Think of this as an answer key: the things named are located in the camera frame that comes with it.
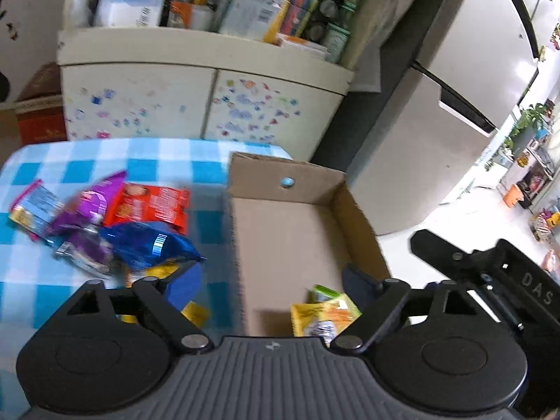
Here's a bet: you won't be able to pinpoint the large white green carton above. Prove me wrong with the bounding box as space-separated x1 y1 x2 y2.
219 0 294 43

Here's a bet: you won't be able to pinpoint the yellow orange snack packet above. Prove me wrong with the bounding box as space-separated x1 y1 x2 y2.
290 293 363 346

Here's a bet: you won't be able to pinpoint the flat white orange box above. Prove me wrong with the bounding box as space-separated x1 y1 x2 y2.
275 35 334 61

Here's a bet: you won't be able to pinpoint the dark red cardboard box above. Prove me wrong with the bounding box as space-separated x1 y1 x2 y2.
15 62 68 147

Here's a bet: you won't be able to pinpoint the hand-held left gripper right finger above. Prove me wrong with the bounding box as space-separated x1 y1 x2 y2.
330 264 482 353

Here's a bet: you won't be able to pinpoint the green snack packet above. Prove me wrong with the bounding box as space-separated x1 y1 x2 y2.
308 284 346 305

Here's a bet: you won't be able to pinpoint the large purple snack packet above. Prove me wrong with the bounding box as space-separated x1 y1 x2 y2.
46 170 127 237

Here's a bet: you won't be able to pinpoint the pink striped boxes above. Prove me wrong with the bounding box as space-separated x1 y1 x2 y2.
280 0 319 38

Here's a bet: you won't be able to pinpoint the blue snack packet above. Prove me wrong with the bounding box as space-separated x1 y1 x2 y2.
103 222 207 273

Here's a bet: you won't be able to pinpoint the brown cardboard box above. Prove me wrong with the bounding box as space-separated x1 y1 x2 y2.
225 152 392 337

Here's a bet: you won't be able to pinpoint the red snack packet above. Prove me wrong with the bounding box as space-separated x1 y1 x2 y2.
103 182 191 235

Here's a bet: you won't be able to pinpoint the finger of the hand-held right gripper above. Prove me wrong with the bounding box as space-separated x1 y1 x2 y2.
409 229 477 288

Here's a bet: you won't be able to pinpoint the pink-edged snack packet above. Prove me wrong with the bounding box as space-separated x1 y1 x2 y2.
9 178 66 242

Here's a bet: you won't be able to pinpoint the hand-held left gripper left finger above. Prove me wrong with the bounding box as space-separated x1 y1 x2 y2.
65 261 214 354

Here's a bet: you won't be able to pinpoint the green potted plant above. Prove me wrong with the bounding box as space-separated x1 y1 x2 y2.
509 102 553 141

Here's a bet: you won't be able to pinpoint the silver refrigerator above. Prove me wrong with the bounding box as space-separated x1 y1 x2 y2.
345 0 560 237

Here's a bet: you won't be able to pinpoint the small purple silver snack packet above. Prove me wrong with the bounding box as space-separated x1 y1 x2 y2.
55 227 117 278

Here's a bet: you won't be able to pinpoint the cream cabinet with stickers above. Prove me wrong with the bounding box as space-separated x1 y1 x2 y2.
57 0 403 148

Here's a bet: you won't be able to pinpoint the blue white checkered tablecloth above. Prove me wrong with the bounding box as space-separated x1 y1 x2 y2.
0 138 294 420

